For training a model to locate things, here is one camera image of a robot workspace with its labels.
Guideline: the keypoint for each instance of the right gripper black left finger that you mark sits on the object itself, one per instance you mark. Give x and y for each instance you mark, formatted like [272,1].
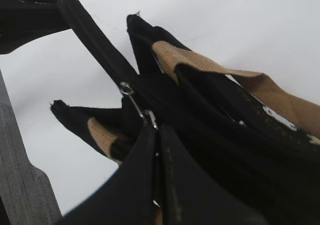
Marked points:
[127,196]

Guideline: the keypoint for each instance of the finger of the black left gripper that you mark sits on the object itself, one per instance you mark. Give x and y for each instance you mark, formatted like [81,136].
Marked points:
[23,21]

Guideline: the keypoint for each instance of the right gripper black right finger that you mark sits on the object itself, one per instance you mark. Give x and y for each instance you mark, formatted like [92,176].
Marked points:
[192,197]

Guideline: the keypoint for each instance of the black tote bag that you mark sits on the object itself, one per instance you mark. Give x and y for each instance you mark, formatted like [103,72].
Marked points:
[258,142]

